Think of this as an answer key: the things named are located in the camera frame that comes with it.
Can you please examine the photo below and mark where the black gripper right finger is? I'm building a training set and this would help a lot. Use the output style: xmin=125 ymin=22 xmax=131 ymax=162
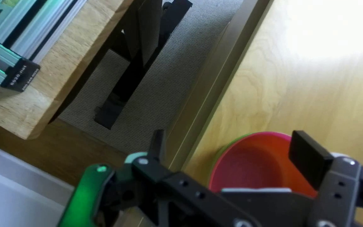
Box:
xmin=288 ymin=129 xmax=363 ymax=227

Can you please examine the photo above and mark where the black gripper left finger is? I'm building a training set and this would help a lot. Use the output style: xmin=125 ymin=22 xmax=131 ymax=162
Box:
xmin=131 ymin=128 xmax=250 ymax=227

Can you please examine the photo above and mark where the long wooden chest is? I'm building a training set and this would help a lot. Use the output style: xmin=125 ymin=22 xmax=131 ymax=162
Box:
xmin=161 ymin=0 xmax=363 ymax=227

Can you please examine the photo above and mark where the black table leg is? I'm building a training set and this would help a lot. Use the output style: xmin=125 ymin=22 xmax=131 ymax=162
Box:
xmin=92 ymin=0 xmax=194 ymax=129

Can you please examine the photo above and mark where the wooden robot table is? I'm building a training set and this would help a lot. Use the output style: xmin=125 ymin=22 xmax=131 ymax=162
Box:
xmin=0 ymin=0 xmax=135 ymax=141

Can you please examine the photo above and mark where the aluminium extrusion frame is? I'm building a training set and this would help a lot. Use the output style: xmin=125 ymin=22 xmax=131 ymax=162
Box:
xmin=0 ymin=0 xmax=88 ymax=93

